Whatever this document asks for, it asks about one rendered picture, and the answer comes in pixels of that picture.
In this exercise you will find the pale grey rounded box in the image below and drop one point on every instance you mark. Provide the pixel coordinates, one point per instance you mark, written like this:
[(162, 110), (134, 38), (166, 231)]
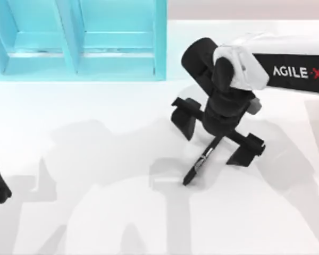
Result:
[(254, 106)]

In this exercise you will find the black pen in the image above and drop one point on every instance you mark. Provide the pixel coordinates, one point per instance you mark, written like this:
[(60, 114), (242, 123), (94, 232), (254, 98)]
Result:
[(202, 160)]

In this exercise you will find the light blue rack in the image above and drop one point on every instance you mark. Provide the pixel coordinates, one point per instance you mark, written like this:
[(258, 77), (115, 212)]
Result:
[(114, 66)]

